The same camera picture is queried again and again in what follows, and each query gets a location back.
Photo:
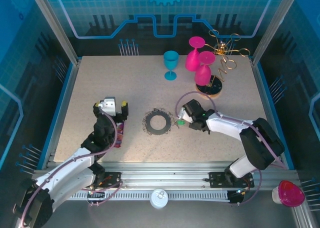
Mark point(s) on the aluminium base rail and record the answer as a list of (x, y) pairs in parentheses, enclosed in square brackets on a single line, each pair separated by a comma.
[(162, 173)]

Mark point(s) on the metal disc with key rings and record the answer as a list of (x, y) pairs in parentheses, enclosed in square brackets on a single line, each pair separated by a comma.
[(150, 123)]

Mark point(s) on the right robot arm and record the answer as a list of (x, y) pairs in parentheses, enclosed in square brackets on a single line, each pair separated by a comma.
[(225, 124)]

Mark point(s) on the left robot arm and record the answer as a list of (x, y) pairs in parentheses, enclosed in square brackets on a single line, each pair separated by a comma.
[(70, 160)]

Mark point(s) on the white tin can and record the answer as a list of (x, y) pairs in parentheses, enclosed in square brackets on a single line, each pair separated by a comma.
[(158, 199)]

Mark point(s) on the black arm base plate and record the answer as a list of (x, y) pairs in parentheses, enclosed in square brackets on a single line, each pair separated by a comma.
[(113, 179), (216, 179)]

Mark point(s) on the aluminium table side rail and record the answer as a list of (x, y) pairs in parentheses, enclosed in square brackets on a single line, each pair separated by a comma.
[(66, 95), (265, 100)]

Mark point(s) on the purple candy wrapper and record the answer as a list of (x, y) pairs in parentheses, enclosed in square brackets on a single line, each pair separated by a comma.
[(120, 135)]

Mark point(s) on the aluminium frame post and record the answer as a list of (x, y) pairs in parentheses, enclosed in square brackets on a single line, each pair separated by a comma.
[(275, 25), (53, 25)]

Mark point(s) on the pink plastic goblet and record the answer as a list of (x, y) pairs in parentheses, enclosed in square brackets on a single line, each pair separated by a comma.
[(192, 61), (202, 73)]

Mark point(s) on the blue plastic goblet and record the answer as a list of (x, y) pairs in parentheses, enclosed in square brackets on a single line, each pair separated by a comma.
[(171, 59)]

